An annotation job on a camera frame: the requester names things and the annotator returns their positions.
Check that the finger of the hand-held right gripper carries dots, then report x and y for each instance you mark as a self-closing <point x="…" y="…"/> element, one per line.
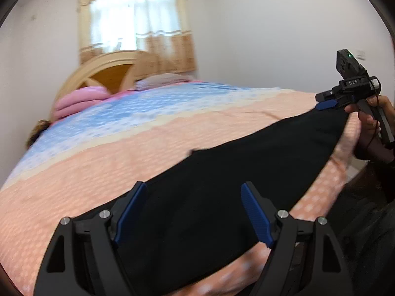
<point x="326" y="104"/>

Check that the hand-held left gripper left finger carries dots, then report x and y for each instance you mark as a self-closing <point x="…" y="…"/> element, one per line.
<point x="131" y="211"/>

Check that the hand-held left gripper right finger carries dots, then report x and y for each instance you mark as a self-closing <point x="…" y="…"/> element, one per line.
<point x="254" y="211"/>

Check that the black pants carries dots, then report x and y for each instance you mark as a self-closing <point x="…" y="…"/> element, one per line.
<point x="216" y="191"/>

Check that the person's right forearm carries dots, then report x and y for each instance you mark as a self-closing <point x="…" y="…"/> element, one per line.
<point x="384" y="175"/>

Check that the person's right hand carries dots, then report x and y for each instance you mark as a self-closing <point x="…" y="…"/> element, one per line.
<point x="368" y="132"/>

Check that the pink blue dotted bedspread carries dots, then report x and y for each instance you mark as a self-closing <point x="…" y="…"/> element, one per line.
<point x="108" y="160"/>

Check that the person's dark clothing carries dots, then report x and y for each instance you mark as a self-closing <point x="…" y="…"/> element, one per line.
<point x="370" y="246"/>

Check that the pink folded quilt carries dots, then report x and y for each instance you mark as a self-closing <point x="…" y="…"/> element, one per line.
<point x="77" y="101"/>

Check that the brown fuzzy object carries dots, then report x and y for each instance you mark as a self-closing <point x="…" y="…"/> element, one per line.
<point x="37" y="132"/>

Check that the striped pillow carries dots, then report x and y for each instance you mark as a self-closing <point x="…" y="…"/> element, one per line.
<point x="163" y="80"/>

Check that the wooden bed headboard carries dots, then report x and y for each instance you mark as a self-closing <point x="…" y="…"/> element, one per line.
<point x="108" y="67"/>

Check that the beige patterned curtain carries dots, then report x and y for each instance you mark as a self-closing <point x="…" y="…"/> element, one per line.
<point x="182" y="49"/>

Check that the bright window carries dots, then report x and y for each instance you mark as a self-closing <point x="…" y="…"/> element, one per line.
<point x="135" y="15"/>

